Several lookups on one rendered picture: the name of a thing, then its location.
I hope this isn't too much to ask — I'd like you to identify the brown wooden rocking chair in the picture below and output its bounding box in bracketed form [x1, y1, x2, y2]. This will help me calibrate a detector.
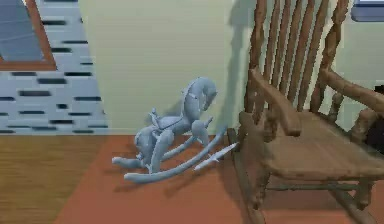
[227, 0, 384, 224]

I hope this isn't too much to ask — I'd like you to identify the grey rocking horse toy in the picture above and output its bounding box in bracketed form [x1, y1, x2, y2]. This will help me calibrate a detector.
[111, 76, 239, 184]

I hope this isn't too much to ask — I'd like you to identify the orange floor rug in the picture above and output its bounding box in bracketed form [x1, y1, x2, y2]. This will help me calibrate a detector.
[53, 134, 384, 224]

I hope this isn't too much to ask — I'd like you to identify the blue framed window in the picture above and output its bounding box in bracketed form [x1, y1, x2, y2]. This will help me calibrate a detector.
[350, 0, 384, 23]

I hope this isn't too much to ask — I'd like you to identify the brown framed wall picture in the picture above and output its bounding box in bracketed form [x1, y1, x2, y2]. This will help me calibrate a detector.
[0, 0, 58, 72]

